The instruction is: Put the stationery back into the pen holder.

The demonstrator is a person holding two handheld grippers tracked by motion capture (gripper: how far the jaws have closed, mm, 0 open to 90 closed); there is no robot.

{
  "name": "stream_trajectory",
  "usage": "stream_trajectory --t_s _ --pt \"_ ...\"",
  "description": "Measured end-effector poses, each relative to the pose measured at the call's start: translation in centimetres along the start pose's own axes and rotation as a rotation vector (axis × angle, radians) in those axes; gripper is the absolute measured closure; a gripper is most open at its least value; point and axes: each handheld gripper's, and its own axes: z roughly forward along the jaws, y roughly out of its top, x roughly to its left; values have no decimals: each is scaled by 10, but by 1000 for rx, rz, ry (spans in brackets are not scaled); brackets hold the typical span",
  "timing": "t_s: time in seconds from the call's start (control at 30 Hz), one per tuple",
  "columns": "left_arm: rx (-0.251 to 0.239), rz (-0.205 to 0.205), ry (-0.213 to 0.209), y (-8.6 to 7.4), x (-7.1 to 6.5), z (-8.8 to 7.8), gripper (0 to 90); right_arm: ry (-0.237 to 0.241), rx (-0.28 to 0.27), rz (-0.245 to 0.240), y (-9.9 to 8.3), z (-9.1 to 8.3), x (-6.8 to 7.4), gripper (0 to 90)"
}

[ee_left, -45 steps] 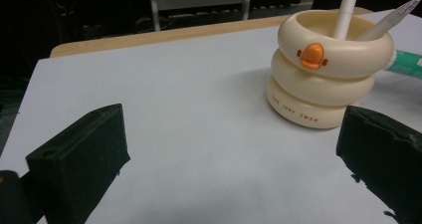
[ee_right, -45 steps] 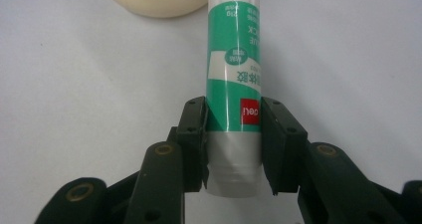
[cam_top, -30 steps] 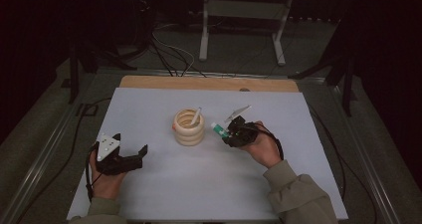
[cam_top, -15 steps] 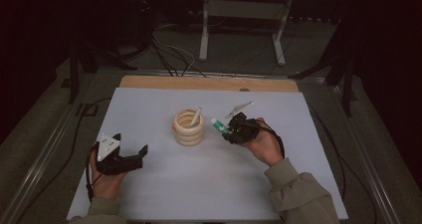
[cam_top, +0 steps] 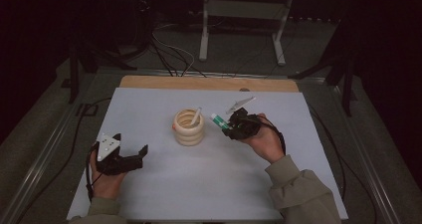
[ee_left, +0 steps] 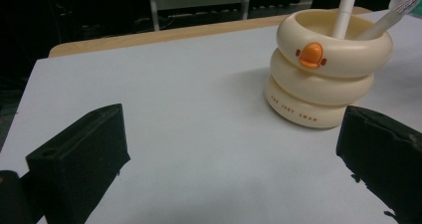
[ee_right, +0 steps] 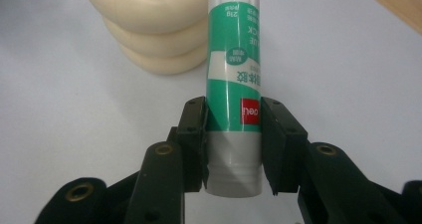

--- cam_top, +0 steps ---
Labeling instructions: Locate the left hand-held gripper cable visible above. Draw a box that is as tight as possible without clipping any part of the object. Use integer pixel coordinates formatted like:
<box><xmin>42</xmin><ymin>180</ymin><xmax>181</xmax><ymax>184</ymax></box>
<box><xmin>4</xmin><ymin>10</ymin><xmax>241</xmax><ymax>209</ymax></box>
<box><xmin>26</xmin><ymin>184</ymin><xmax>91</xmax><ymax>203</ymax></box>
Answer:
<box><xmin>85</xmin><ymin>141</ymin><xmax>101</xmax><ymax>202</ymax></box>

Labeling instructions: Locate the metal floor rail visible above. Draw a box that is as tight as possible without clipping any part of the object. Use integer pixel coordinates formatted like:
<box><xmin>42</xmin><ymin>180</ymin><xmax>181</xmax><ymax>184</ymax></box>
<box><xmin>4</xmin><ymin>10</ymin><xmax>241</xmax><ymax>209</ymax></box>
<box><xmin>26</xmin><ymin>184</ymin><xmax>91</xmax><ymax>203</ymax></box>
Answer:
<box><xmin>331</xmin><ymin>84</ymin><xmax>404</xmax><ymax>224</ymax></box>
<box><xmin>96</xmin><ymin>68</ymin><xmax>327</xmax><ymax>84</ymax></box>
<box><xmin>0</xmin><ymin>101</ymin><xmax>79</xmax><ymax>224</ymax></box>

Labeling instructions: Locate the hand-held gripper cable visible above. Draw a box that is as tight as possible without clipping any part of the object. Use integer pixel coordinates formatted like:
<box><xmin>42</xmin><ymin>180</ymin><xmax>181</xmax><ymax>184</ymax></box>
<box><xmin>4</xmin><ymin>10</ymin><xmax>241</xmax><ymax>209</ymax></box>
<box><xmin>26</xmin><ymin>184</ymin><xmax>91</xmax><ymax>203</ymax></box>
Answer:
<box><xmin>257</xmin><ymin>114</ymin><xmax>288</xmax><ymax>156</ymax></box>
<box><xmin>85</xmin><ymin>141</ymin><xmax>101</xmax><ymax>202</ymax></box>

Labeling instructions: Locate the right hand-held gripper cable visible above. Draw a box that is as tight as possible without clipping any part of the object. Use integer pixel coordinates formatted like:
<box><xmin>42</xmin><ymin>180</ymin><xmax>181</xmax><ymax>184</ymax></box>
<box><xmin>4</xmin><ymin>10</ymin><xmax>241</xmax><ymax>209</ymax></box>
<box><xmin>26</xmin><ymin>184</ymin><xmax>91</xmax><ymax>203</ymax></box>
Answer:
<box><xmin>257</xmin><ymin>114</ymin><xmax>288</xmax><ymax>156</ymax></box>

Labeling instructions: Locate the white floor cable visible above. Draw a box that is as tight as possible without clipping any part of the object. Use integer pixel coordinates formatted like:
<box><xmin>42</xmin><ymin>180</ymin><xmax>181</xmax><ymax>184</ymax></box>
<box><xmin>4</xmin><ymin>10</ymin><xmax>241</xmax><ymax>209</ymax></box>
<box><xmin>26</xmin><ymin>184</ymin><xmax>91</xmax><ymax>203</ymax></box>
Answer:
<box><xmin>151</xmin><ymin>31</ymin><xmax>196</xmax><ymax>77</ymax></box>

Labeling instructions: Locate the person's right hand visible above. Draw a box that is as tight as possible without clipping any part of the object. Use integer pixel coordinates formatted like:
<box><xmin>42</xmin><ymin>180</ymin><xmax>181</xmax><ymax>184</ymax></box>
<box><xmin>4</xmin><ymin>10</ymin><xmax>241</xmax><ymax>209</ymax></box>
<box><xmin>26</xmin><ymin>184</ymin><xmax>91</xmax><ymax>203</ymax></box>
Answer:
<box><xmin>243</xmin><ymin>112</ymin><xmax>287</xmax><ymax>165</ymax></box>

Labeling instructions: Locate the white table cover sheet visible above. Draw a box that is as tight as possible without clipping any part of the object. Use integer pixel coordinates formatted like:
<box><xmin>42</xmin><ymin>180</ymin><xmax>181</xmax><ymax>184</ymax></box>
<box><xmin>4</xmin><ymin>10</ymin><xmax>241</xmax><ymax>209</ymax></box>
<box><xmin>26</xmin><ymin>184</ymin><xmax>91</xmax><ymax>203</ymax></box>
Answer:
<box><xmin>66</xmin><ymin>86</ymin><xmax>349</xmax><ymax>222</ymax></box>

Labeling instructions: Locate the green and white glue stick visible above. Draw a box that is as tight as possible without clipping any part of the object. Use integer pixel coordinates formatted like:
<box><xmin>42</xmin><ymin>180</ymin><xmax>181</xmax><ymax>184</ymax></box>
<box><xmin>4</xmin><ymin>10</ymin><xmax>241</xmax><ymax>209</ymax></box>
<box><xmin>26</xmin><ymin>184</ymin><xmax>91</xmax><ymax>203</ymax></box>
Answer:
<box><xmin>210</xmin><ymin>112</ymin><xmax>232</xmax><ymax>131</ymax></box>

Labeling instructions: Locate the black tripod stand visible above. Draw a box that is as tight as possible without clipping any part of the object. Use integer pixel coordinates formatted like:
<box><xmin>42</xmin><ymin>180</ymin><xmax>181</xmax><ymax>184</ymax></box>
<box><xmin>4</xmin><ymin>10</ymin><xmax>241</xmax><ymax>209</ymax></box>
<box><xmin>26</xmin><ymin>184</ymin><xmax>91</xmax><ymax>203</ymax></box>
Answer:
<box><xmin>288</xmin><ymin>18</ymin><xmax>357</xmax><ymax>117</ymax></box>
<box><xmin>68</xmin><ymin>44</ymin><xmax>137</xmax><ymax>104</ymax></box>

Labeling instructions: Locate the person's left hand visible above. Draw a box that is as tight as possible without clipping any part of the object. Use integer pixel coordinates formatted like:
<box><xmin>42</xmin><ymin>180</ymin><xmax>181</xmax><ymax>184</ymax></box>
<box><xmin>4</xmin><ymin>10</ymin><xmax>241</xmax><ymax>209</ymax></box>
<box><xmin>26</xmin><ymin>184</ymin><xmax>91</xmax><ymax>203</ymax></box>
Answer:
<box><xmin>89</xmin><ymin>150</ymin><xmax>128</xmax><ymax>201</ymax></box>

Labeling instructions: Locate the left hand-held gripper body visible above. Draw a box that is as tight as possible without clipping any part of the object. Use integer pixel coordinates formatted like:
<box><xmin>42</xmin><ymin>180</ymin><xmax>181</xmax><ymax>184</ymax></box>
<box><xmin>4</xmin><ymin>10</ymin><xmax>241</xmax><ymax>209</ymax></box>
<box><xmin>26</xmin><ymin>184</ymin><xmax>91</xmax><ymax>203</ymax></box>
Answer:
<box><xmin>95</xmin><ymin>132</ymin><xmax>144</xmax><ymax>177</ymax></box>

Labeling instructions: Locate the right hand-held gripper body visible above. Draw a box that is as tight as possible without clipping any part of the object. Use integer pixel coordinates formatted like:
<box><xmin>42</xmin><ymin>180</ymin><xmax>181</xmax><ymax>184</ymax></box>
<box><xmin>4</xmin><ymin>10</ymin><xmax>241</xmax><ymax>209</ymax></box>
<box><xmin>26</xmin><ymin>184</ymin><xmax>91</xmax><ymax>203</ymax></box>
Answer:
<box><xmin>226</xmin><ymin>97</ymin><xmax>264</xmax><ymax>141</ymax></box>

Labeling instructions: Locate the grey metal stand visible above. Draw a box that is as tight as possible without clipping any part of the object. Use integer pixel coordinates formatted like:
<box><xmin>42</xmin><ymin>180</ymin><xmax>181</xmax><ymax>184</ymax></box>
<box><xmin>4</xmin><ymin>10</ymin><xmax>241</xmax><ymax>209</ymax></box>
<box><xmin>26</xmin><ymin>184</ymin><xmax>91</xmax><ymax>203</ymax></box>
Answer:
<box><xmin>198</xmin><ymin>0</ymin><xmax>297</xmax><ymax>67</ymax></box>

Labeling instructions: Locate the white pen with clear end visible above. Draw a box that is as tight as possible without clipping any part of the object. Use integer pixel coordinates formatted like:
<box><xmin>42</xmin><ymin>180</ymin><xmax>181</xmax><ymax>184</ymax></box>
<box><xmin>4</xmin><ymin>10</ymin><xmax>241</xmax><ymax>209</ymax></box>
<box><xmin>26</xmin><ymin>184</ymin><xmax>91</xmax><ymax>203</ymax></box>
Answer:
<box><xmin>189</xmin><ymin>107</ymin><xmax>203</xmax><ymax>126</ymax></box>

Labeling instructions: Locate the cream ringed pen holder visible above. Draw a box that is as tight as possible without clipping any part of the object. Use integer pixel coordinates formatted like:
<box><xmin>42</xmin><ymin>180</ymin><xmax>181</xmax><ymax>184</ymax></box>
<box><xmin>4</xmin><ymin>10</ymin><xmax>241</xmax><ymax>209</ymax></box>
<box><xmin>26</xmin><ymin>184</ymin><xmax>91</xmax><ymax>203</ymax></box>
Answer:
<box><xmin>171</xmin><ymin>108</ymin><xmax>206</xmax><ymax>147</ymax></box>

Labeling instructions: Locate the black floor cable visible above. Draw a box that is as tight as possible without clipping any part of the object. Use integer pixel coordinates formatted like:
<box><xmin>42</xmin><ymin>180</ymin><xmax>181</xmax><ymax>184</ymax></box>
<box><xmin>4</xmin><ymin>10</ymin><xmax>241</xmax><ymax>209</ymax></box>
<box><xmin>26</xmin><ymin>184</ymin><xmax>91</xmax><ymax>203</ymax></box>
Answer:
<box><xmin>308</xmin><ymin>103</ymin><xmax>379</xmax><ymax>224</ymax></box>
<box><xmin>150</xmin><ymin>41</ymin><xmax>207</xmax><ymax>79</ymax></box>
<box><xmin>14</xmin><ymin>97</ymin><xmax>113</xmax><ymax>224</ymax></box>

